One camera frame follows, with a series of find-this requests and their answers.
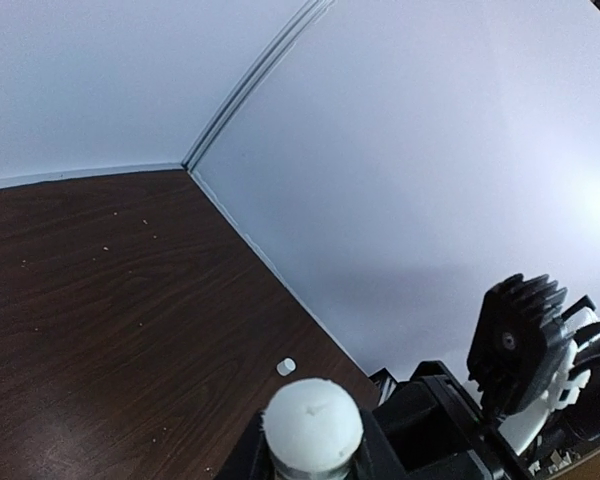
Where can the white green glue stick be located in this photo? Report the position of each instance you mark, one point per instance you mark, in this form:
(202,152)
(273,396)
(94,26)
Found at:
(313,429)

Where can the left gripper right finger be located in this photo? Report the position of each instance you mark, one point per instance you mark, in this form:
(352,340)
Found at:
(375,459)

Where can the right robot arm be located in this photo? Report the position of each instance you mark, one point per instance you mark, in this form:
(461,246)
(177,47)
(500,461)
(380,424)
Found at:
(563,430)

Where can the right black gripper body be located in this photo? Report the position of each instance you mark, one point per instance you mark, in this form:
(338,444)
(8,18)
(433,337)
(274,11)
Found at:
(435,428)

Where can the white glue stick cap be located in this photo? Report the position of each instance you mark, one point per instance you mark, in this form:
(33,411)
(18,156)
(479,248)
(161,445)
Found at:
(286,366)

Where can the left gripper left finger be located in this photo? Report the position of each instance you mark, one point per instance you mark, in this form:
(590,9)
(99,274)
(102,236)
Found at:
(250,457)

